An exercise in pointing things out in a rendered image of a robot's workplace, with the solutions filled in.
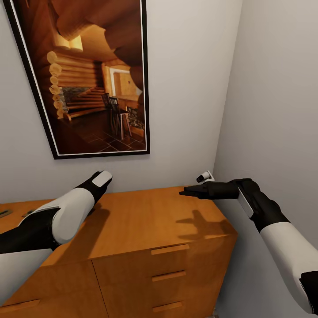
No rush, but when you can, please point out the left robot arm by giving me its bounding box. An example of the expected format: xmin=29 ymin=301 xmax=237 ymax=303
xmin=0 ymin=171 xmax=112 ymax=308

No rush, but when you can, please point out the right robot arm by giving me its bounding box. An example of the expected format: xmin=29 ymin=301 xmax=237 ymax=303
xmin=179 ymin=171 xmax=318 ymax=316

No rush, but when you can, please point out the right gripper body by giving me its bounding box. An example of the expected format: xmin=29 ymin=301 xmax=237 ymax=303
xmin=199 ymin=181 xmax=228 ymax=200

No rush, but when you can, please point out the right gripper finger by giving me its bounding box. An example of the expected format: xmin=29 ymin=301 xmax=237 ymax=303
xmin=179 ymin=191 xmax=204 ymax=199
xmin=184 ymin=182 xmax=209 ymax=193

